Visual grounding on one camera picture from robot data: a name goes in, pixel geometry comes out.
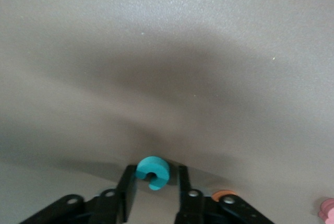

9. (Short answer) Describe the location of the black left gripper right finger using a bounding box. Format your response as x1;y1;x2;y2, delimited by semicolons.
173;166;276;224

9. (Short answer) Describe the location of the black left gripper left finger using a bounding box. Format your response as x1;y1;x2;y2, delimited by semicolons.
19;165;138;224

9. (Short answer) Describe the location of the orange letter e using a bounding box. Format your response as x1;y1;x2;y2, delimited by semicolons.
211;190;240;201

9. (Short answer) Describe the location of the teal letter c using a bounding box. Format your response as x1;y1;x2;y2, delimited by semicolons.
135;156;170;191

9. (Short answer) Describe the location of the pink letter t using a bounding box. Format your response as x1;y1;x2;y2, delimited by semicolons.
317;198;334;222

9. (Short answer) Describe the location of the brown table cover sheet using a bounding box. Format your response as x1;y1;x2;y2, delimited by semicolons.
0;0;334;224

